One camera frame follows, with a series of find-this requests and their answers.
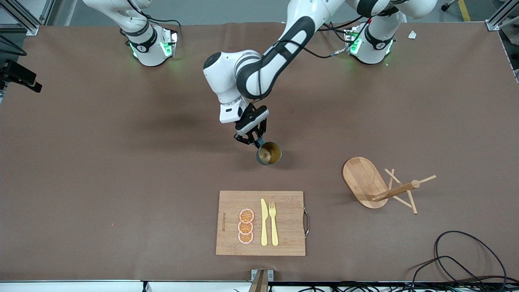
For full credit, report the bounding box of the yellow plastic fork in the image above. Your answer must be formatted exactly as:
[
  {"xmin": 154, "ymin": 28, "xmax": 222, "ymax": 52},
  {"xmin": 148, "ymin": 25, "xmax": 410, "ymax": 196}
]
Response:
[{"xmin": 269, "ymin": 202, "xmax": 279, "ymax": 247}]

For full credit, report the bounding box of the brown table cover mat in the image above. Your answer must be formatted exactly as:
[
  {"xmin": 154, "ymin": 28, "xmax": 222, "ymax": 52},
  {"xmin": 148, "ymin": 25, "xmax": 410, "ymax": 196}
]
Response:
[{"xmin": 0, "ymin": 22, "xmax": 519, "ymax": 282}]

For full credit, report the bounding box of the bamboo cutting board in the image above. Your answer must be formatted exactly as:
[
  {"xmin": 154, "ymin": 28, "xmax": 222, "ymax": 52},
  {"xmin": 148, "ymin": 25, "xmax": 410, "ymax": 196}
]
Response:
[{"xmin": 216, "ymin": 191, "xmax": 311, "ymax": 256}]

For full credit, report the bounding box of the white table edge rail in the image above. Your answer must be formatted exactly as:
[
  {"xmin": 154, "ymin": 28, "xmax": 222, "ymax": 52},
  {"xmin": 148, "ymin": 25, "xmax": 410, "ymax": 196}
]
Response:
[{"xmin": 0, "ymin": 280, "xmax": 519, "ymax": 292}]

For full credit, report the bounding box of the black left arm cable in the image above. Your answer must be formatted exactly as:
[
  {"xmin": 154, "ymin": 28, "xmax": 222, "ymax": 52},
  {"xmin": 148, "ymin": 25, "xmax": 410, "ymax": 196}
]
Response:
[{"xmin": 280, "ymin": 16, "xmax": 369, "ymax": 59}]

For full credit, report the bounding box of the yellow plastic knife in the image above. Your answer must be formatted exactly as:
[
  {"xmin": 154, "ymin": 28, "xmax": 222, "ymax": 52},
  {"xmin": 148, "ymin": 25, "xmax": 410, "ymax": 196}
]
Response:
[{"xmin": 261, "ymin": 199, "xmax": 268, "ymax": 247}]

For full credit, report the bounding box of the teal cup with handle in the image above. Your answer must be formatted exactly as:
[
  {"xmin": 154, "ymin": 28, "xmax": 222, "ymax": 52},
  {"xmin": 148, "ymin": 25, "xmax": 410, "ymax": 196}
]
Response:
[{"xmin": 255, "ymin": 138, "xmax": 282, "ymax": 166}]

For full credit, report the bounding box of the aluminium frame profile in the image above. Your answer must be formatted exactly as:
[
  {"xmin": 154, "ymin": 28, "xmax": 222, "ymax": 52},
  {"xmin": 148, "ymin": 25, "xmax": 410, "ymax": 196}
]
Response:
[
  {"xmin": 0, "ymin": 0, "xmax": 41, "ymax": 36},
  {"xmin": 485, "ymin": 0, "xmax": 519, "ymax": 31}
]

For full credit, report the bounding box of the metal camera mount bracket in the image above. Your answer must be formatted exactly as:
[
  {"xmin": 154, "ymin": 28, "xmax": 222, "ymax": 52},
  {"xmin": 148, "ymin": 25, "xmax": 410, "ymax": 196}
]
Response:
[{"xmin": 251, "ymin": 269, "xmax": 274, "ymax": 292}]

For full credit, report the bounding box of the black cable loop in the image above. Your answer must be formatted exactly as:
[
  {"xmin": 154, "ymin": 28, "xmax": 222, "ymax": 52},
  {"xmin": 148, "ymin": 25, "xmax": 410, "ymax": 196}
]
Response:
[
  {"xmin": 413, "ymin": 255, "xmax": 519, "ymax": 292},
  {"xmin": 434, "ymin": 230, "xmax": 508, "ymax": 284}
]

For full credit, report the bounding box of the wooden mug rack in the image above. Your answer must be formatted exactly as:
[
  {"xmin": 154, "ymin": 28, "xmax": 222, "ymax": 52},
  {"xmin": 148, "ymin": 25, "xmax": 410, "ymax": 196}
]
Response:
[{"xmin": 343, "ymin": 157, "xmax": 437, "ymax": 215}]

